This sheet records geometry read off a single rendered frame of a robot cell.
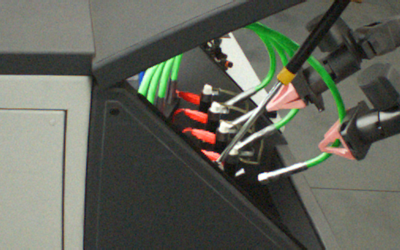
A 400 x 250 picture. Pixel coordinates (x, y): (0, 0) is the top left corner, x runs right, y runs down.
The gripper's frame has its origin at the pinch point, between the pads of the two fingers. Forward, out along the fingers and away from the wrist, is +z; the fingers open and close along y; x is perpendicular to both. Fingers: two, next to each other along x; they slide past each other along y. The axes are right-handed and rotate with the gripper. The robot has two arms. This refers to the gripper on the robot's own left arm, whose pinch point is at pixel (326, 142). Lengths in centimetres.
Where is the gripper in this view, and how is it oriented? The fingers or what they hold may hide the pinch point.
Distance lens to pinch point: 125.2
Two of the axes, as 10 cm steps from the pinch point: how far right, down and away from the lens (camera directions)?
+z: -6.5, 2.7, 7.1
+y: -5.0, 5.6, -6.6
